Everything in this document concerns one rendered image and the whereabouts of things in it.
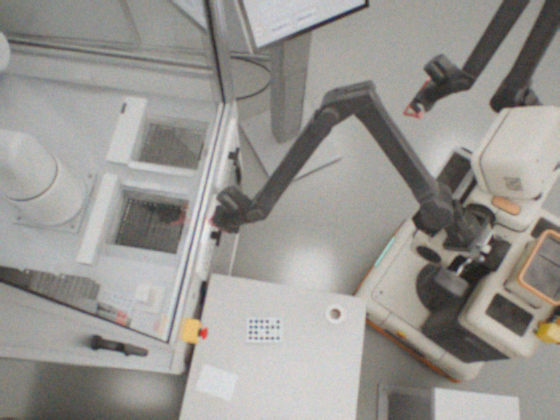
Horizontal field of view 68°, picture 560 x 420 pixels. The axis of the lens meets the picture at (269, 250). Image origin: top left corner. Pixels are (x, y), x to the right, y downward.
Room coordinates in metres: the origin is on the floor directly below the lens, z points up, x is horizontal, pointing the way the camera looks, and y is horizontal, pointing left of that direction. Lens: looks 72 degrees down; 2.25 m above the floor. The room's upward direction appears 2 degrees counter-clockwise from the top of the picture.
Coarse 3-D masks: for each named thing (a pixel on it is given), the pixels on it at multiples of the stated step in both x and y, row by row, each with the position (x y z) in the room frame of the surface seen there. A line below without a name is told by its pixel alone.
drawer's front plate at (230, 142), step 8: (232, 120) 0.93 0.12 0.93; (232, 128) 0.90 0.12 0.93; (232, 136) 0.88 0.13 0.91; (232, 144) 0.86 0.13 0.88; (224, 152) 0.80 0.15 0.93; (224, 160) 0.76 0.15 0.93; (224, 168) 0.74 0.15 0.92; (224, 176) 0.72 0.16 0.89; (216, 184) 0.67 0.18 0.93; (224, 184) 0.70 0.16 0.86
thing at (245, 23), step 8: (240, 0) 1.31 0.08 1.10; (368, 0) 1.43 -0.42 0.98; (240, 8) 1.29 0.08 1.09; (352, 8) 1.40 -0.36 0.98; (360, 8) 1.41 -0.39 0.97; (240, 16) 1.29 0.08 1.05; (336, 16) 1.37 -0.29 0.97; (344, 16) 1.37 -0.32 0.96; (248, 24) 1.26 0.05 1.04; (312, 24) 1.32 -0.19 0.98; (320, 24) 1.33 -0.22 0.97; (248, 32) 1.25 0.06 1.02; (296, 32) 1.29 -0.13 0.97; (304, 32) 1.30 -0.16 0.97; (248, 40) 1.24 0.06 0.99; (280, 40) 1.26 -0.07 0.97; (256, 48) 1.22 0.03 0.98; (264, 48) 1.22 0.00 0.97
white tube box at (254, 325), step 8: (248, 320) 0.21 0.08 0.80; (256, 320) 0.21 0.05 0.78; (264, 320) 0.21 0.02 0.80; (280, 320) 0.20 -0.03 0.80; (248, 328) 0.18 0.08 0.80; (256, 328) 0.18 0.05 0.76; (264, 328) 0.18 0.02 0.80; (272, 328) 0.18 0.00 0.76; (280, 328) 0.18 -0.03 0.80; (248, 336) 0.15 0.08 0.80; (256, 336) 0.15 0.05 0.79; (264, 336) 0.15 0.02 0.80; (272, 336) 0.15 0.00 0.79; (280, 336) 0.15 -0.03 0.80
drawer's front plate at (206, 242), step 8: (216, 200) 0.61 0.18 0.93; (208, 216) 0.55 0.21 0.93; (208, 224) 0.52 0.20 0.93; (208, 232) 0.49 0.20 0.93; (208, 240) 0.47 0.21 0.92; (208, 248) 0.45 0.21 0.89; (200, 256) 0.41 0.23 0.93; (208, 256) 0.43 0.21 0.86; (200, 264) 0.38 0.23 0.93; (208, 264) 0.41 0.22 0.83; (200, 272) 0.35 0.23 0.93
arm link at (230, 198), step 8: (224, 192) 0.55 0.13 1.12; (232, 192) 0.54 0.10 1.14; (240, 192) 0.55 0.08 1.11; (224, 200) 0.52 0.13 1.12; (232, 200) 0.52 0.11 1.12; (240, 200) 0.52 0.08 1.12; (248, 200) 0.53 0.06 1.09; (224, 208) 0.51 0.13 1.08; (232, 208) 0.50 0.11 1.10; (248, 208) 0.50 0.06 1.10; (248, 216) 0.47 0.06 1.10; (256, 216) 0.47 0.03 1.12
